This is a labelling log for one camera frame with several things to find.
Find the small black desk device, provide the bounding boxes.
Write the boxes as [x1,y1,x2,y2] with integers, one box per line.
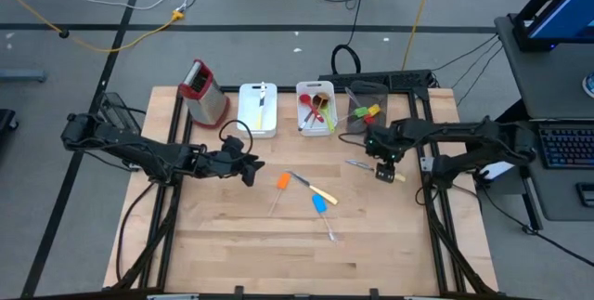
[575,182,594,208]

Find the grey computer cart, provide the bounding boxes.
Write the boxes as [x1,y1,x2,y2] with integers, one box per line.
[463,14,594,236]

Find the yellow cable with plug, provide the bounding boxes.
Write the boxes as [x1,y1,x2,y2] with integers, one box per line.
[0,0,187,54]

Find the black keyboard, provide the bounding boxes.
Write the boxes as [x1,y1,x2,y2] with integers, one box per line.
[537,123,594,170]

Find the black aluminium table frame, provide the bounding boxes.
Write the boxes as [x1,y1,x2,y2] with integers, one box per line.
[109,84,497,296]

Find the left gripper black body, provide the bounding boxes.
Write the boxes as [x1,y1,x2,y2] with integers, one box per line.
[217,135,256,188]

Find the black computer monitor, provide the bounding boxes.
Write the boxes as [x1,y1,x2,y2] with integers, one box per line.
[512,0,594,53]

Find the cream-handled table knife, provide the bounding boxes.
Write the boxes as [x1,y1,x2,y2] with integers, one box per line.
[256,81,267,131]
[345,159,407,184]
[286,169,340,206]

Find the grey floor bar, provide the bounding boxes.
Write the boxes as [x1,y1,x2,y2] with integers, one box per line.
[0,70,48,84]

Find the green spatula clear handle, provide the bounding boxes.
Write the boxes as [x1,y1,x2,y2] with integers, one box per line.
[338,105,370,121]

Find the small light wooden spoon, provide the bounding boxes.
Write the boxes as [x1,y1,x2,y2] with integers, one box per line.
[309,95,329,130]

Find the black floor object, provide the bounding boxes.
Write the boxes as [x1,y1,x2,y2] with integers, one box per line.
[0,108,19,152]

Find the left wrist black cable loop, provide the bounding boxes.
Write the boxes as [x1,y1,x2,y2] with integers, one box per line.
[218,120,254,155]

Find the red spatula clear handle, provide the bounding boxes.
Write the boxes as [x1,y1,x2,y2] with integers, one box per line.
[345,86,378,127]

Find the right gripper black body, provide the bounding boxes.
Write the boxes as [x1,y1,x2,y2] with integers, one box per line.
[364,121,410,164]

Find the white plastic bin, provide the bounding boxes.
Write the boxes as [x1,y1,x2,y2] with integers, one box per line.
[295,80,339,137]
[236,82,278,139]

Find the blue spatula clear handle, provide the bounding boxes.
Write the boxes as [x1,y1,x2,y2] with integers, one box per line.
[311,193,339,243]

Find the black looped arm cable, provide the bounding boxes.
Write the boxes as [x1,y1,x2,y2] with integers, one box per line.
[114,179,161,285]

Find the round blue white object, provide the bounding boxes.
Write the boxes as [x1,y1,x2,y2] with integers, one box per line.
[581,71,594,100]

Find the thin black cable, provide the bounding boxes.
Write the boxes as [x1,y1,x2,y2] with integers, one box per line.
[430,33,501,73]
[456,47,504,107]
[451,41,504,90]

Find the red and steel box grater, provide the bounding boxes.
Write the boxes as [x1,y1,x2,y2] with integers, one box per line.
[177,59,232,130]

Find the black mesh power box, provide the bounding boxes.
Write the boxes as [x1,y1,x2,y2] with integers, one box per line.
[97,91,140,134]

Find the orange spatula clear handle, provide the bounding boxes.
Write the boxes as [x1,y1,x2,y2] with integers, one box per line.
[267,172,292,217]

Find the grey translucent plastic bin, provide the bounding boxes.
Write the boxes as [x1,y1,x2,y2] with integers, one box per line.
[345,80,390,138]

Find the green silicone spoon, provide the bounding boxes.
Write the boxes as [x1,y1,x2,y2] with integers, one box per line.
[319,102,336,134]

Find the white paper sheet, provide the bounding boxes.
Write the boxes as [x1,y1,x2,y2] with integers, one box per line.
[477,160,516,181]

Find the black coiled cable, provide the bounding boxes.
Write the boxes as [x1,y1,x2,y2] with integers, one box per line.
[329,0,372,77]

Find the yellow floor cable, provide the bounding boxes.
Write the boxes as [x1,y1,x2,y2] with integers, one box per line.
[401,0,440,72]

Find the long black floor cable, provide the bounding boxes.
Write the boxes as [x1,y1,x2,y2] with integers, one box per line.
[480,187,594,267]

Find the red silicone spoon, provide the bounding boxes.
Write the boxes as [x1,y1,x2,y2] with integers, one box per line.
[299,94,325,124]

